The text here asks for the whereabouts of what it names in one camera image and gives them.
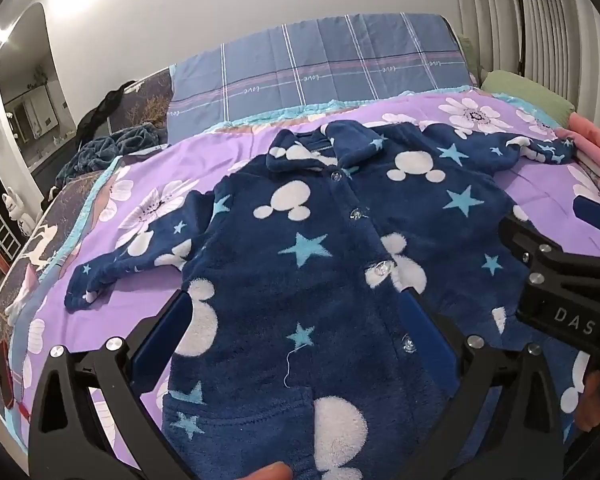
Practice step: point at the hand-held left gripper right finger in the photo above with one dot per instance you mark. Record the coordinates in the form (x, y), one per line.
(425, 335)

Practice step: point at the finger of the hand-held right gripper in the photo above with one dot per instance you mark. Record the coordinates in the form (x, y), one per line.
(592, 215)
(560, 260)

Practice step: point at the black floor lamp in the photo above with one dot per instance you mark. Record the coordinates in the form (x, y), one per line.
(521, 15)

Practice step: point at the black cloth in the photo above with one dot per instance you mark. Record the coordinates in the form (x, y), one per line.
(105, 107)

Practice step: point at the person's left hand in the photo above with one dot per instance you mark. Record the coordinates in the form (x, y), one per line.
(267, 472)

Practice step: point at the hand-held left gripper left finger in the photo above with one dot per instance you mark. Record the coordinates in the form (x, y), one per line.
(155, 345)

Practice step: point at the white pleated curtain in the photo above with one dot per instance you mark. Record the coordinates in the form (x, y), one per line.
(545, 15)

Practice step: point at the dark patterned bed sheet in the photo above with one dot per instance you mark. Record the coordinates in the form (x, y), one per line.
(45, 265)

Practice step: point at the arched doorway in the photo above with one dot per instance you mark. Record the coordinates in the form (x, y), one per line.
(30, 95)

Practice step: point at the blue plaid pillow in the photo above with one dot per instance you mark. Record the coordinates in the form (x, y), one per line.
(320, 70)

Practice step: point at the navy fleece star-print pajama top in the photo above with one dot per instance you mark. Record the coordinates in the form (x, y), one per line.
(330, 260)

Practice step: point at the pink folded clothes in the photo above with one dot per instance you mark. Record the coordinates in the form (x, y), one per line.
(595, 145)

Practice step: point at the dark leaf-print pillow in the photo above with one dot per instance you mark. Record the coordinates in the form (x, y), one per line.
(145, 100)

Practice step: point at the green pillow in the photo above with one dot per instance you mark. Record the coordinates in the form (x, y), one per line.
(530, 92)

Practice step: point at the purple floral blanket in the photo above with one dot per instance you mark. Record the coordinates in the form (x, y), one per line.
(240, 145)

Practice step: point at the person's right hand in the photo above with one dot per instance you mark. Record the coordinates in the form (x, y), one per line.
(592, 400)

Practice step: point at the white cat figurine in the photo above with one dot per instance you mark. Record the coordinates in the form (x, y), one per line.
(17, 210)

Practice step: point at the teal knit blanket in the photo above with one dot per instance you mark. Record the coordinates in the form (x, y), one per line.
(115, 145)

